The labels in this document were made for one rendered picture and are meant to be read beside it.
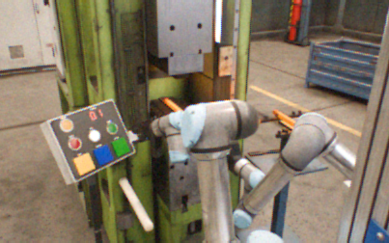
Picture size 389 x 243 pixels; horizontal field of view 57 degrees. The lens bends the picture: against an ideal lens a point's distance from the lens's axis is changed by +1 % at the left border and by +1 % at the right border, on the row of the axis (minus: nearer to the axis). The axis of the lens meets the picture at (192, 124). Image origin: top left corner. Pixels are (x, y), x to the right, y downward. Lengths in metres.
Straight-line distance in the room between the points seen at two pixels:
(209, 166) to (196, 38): 1.00
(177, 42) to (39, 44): 5.34
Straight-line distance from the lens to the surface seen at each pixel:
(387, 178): 0.84
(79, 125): 1.62
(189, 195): 2.14
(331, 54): 5.66
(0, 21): 6.88
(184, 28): 1.82
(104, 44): 1.84
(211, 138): 0.95
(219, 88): 2.17
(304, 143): 1.25
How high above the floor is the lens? 1.79
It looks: 24 degrees down
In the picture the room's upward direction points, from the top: straight up
